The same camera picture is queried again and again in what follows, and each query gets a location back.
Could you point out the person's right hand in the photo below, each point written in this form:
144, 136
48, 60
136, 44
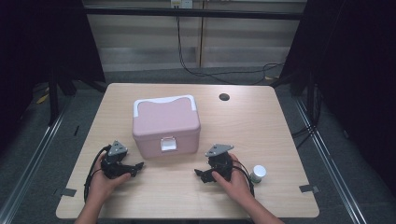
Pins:
238, 186

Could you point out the white wall socket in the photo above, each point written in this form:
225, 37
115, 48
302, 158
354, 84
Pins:
181, 3

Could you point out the yellow floor tape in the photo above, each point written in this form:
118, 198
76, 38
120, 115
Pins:
42, 99

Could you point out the metal floor rail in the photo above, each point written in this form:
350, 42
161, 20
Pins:
327, 161
32, 166

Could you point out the black table grommet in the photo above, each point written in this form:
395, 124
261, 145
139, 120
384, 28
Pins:
224, 96

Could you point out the black floor tape strip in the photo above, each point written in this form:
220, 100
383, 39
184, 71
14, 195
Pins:
76, 130

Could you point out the black horizontal bar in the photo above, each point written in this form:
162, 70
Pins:
140, 12

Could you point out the person's left hand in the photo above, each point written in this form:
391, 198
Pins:
101, 186

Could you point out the small white bottle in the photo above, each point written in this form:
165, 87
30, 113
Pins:
258, 172

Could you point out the black curtain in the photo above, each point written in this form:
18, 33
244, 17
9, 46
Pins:
358, 62
31, 46

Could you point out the grey tape piece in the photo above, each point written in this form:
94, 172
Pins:
69, 192
308, 188

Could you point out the pink storage box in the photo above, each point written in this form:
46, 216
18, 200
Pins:
166, 121

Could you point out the black metal stand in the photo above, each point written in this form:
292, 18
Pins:
53, 99

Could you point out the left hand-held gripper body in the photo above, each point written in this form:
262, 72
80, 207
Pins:
113, 165

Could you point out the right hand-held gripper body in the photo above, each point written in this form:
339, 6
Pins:
221, 163

